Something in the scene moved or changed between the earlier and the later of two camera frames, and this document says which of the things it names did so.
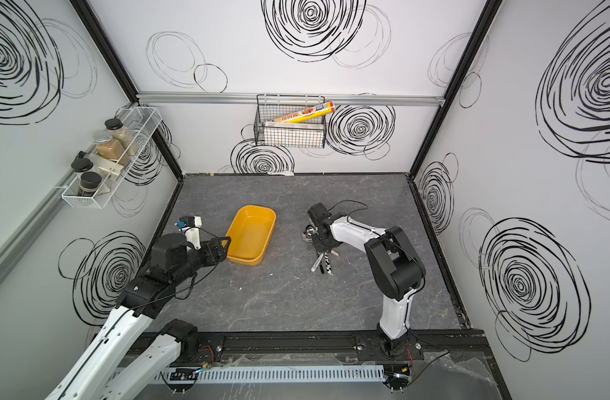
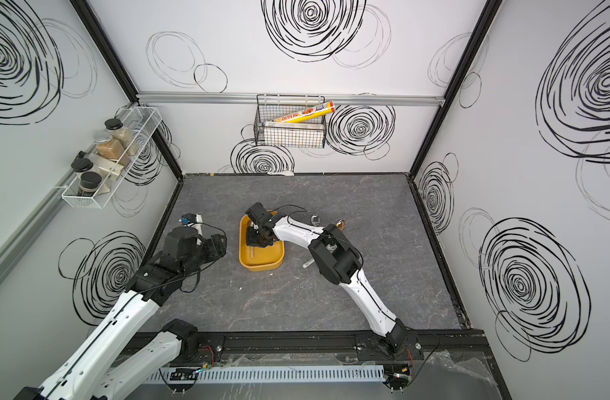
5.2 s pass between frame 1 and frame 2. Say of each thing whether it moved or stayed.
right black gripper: moved
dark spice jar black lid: stayed
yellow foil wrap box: stayed
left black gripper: stayed
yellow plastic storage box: moved
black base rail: stayed
